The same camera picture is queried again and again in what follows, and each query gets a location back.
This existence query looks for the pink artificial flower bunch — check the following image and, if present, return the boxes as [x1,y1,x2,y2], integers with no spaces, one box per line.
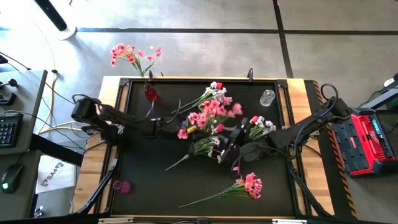
[110,42,163,90]
[178,166,264,209]
[177,98,243,140]

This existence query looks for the red glass vase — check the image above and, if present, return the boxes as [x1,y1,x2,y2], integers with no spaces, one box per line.
[144,83,159,102]

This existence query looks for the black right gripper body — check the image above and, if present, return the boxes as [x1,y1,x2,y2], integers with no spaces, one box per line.
[220,124,249,161]

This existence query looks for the black computer mouse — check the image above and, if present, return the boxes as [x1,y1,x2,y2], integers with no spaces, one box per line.
[1,163,24,195]

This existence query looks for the black pole with white base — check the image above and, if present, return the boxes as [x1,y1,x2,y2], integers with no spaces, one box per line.
[34,0,77,41]

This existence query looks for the grey desk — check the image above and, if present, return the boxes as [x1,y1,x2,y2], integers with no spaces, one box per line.
[0,70,48,220]

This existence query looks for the red power station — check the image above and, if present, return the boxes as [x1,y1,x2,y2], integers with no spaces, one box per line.
[335,108,398,179]

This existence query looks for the black desk gadget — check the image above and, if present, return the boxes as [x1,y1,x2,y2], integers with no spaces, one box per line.
[0,92,17,106]

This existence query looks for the black keyboard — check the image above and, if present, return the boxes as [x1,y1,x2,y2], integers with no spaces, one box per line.
[0,112,24,149]

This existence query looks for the small purple glass vase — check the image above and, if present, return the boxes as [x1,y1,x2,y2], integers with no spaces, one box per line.
[112,180,132,195]

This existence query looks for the clear glass vase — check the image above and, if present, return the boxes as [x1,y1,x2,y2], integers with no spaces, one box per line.
[259,89,277,108]

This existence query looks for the white paper sheet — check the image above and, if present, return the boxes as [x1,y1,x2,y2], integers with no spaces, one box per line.
[35,154,77,195]

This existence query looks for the grey angled stand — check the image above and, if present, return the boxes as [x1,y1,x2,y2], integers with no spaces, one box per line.
[360,80,398,110]

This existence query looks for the black hazard-striped floor strip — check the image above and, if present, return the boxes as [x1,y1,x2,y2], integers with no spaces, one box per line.
[306,80,358,219]

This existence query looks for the black desk crossbar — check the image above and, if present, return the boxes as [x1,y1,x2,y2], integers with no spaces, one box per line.
[29,133,84,167]

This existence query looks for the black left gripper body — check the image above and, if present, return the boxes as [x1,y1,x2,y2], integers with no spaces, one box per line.
[174,119,200,140]

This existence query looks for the white label plate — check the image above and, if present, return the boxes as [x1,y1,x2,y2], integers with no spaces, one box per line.
[98,217,134,224]
[272,218,308,224]

